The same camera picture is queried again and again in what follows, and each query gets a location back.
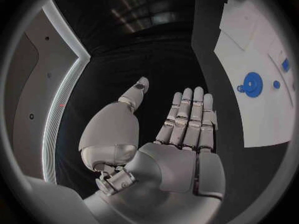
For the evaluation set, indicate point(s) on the blue gear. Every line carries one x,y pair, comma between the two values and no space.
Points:
253,85

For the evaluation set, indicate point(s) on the white task board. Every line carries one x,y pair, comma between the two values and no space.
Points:
257,119

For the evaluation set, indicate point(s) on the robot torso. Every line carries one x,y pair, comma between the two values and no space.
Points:
35,78

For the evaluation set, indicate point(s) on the blue round peg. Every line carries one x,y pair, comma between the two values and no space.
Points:
276,84

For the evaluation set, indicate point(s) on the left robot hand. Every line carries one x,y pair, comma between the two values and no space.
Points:
163,171

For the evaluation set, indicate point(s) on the blue block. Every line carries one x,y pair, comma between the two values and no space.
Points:
285,65

